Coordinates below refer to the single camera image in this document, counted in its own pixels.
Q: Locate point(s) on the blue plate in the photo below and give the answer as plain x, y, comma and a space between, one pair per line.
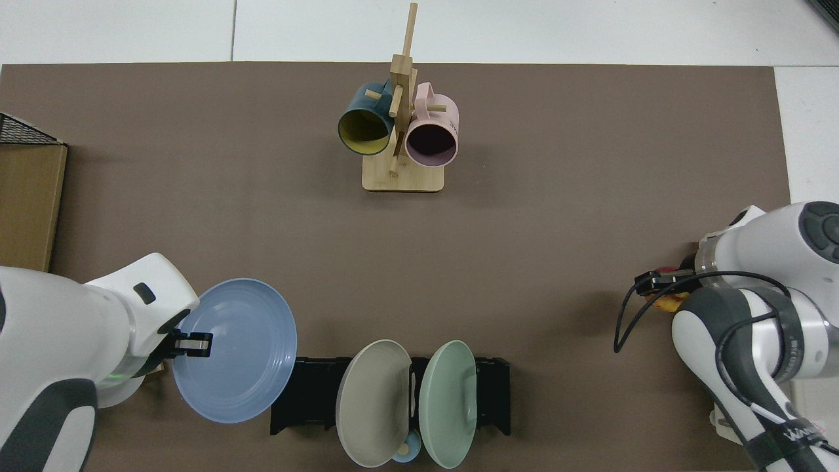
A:
242, 354

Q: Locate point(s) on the red yellow apple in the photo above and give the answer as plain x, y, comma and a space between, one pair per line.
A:
668, 303

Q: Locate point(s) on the black dish rack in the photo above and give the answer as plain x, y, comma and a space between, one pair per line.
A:
308, 393

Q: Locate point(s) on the beige plate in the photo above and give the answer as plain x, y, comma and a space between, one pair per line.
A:
373, 406

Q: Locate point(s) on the pale green plate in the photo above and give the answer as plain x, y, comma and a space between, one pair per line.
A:
449, 406

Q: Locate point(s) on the small blue round thing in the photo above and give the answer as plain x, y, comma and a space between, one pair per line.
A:
409, 451

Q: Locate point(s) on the wooden cup stand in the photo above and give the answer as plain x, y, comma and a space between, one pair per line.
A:
403, 178

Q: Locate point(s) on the dark teal cup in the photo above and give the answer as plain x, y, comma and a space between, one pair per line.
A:
364, 118

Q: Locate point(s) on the pink cup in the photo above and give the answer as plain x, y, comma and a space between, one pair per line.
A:
432, 118

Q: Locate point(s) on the brown table cloth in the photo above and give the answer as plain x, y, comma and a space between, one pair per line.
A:
524, 262

